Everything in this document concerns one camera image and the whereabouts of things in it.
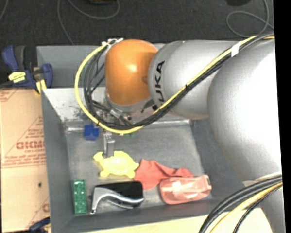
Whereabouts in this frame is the brown cardboard board, red print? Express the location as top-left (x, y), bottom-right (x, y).
top-left (0, 85), bottom-right (52, 233)

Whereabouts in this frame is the grey metal bin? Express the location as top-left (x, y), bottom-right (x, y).
top-left (36, 35), bottom-right (254, 233)

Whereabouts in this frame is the pink pouch with white cross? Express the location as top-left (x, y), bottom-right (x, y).
top-left (158, 174), bottom-right (213, 206)

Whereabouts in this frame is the yellow toy turtle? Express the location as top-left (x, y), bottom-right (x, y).
top-left (92, 149), bottom-right (140, 180)

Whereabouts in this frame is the red cloth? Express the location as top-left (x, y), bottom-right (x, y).
top-left (133, 156), bottom-right (195, 191)

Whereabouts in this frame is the blue toy block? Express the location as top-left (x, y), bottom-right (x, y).
top-left (83, 123), bottom-right (100, 142)

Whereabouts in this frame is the black flat box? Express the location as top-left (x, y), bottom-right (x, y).
top-left (97, 180), bottom-right (145, 207)

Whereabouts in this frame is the green flat block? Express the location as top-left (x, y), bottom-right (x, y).
top-left (72, 179), bottom-right (88, 215)

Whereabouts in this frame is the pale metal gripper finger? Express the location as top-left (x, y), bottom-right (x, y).
top-left (108, 135), bottom-right (117, 156)
top-left (103, 132), bottom-right (110, 157)

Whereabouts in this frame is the silver metal hand tool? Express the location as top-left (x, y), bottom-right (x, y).
top-left (88, 184), bottom-right (145, 215)

